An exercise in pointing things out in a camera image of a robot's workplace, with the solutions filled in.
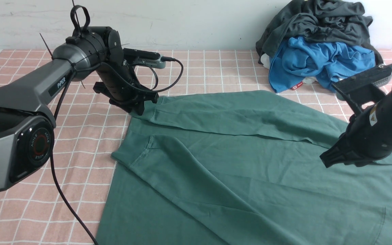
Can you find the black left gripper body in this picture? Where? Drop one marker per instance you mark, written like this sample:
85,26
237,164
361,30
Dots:
120,84

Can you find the green long sleeve shirt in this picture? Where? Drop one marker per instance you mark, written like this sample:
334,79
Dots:
241,169

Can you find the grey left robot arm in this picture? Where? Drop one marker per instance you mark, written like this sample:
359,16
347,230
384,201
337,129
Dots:
26,122

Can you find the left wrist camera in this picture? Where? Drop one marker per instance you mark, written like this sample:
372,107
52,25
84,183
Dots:
143,58

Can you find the dark grey garment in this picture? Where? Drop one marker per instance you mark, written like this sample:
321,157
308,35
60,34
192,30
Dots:
319,21

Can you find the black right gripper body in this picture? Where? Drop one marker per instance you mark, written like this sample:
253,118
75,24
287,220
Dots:
368,137

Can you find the blue garment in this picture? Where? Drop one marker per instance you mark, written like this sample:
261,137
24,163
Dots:
338,51

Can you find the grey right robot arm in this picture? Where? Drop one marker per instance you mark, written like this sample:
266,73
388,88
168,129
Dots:
368,136

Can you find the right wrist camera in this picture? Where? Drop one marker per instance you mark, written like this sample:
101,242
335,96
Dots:
363,87

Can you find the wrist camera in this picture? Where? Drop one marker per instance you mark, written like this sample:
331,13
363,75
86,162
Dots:
363,87
143,58

